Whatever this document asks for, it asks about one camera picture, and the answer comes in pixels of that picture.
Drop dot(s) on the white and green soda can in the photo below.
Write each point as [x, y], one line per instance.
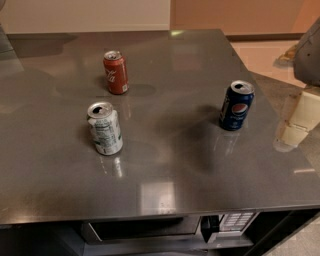
[105, 128]

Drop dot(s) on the microwave oven under counter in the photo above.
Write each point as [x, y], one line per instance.
[209, 227]

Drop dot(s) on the robot arm grey and cream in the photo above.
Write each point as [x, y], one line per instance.
[301, 113]

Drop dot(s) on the blue pepsi can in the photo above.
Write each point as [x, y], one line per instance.
[238, 99]

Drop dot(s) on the red coca-cola can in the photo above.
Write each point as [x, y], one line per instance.
[116, 72]

